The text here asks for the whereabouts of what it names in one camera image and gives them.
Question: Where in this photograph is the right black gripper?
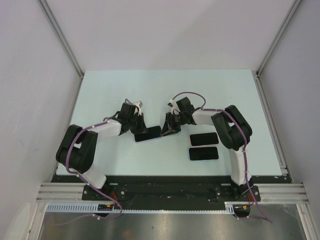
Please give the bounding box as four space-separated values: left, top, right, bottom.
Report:
160 112 187 137

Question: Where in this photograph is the purple phone case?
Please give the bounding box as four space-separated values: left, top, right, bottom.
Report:
133 125 164 144

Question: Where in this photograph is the black phone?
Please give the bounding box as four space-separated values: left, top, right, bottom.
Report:
188 146 219 161
189 132 219 146
134 125 162 143

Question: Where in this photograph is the pink phone case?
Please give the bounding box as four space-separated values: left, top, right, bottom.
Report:
188 132 220 148

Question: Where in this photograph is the blue phone case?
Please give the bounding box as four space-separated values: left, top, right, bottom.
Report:
187 146 220 163

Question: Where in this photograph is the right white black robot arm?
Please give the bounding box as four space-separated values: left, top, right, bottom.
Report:
160 97 253 201

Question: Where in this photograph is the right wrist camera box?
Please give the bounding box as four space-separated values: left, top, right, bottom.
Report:
167 99 180 115

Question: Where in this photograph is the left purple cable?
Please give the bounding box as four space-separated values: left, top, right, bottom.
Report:
49 98 141 226

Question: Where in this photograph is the right aluminium frame post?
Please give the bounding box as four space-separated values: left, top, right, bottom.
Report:
255 0 305 76

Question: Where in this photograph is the aluminium frame post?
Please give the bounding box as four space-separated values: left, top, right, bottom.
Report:
37 0 85 78
255 0 305 76

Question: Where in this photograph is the white slotted cable duct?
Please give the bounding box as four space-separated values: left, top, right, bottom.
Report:
46 202 249 214

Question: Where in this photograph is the aluminium cross rail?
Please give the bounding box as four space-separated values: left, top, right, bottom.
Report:
36 182 309 204

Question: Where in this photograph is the left aluminium frame post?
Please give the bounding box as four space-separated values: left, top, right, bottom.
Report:
37 0 85 78

